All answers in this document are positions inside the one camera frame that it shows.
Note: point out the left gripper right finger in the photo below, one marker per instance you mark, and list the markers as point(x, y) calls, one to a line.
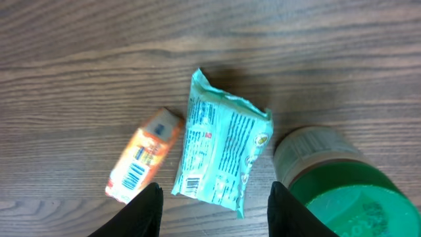
point(287, 217)

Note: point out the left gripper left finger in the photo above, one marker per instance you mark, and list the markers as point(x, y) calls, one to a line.
point(140, 218)

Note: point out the orange snack packet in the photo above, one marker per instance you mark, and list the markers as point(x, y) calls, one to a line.
point(143, 155)

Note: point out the teal snack packet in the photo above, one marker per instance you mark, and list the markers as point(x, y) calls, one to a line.
point(225, 134)

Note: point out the green lid jar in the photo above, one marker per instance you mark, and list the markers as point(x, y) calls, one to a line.
point(341, 187)

